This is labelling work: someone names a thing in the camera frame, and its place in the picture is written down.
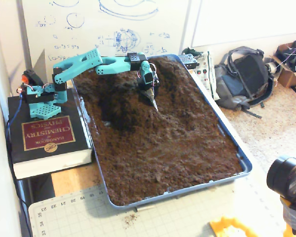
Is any whiteboard with blue drawings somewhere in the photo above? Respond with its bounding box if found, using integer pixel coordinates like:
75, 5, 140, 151
16, 0, 192, 82

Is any white printed soil bag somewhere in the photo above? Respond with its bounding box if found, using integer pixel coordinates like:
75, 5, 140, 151
194, 48, 222, 101

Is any yellow printed plastic part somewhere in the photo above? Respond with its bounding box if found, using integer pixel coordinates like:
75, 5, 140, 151
209, 216, 259, 237

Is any blue plastic tray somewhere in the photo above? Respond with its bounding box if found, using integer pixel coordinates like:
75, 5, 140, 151
68, 53, 253, 211

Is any yellow camera stand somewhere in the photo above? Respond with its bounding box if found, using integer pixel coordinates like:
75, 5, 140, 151
280, 196, 296, 237

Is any white cylindrical roll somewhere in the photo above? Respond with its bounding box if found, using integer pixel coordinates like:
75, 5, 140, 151
265, 61, 279, 75

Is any grey black backpack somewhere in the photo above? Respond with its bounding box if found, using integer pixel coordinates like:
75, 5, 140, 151
214, 46, 277, 119

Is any pale green cutting mat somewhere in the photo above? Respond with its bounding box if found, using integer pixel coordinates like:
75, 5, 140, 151
28, 172, 291, 237

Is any black chemistry physics handbook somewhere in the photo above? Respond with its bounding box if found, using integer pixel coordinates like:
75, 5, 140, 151
7, 87, 94, 180

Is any red white servo wire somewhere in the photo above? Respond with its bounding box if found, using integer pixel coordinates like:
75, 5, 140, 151
137, 63, 159, 87

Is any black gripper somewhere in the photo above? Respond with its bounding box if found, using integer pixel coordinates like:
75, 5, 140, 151
137, 74, 160, 91

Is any brown soil pile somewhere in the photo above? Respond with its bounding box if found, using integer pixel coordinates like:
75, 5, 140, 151
71, 56, 244, 207

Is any blue cable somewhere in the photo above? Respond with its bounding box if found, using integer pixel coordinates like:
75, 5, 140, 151
4, 97, 33, 237

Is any brown cardboard box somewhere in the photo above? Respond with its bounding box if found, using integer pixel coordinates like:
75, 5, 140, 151
271, 40, 296, 96

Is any black vented electronic box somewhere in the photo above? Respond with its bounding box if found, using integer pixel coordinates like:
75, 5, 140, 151
179, 53, 199, 70

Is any black camera with lens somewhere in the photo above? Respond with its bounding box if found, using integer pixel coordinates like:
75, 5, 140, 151
266, 155, 296, 232

